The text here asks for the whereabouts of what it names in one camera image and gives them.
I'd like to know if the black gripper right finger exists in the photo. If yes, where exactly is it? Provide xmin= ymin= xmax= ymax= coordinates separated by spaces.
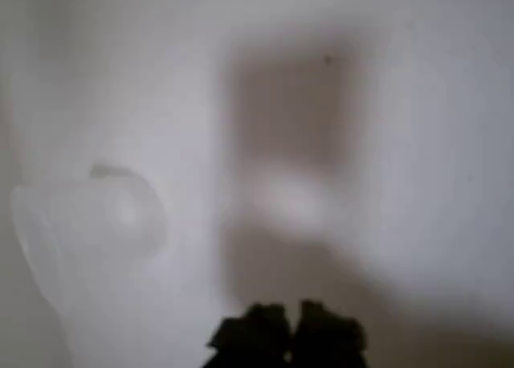
xmin=290 ymin=299 xmax=371 ymax=368

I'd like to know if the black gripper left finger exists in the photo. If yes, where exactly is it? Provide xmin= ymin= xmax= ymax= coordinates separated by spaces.
xmin=199 ymin=301 xmax=297 ymax=368

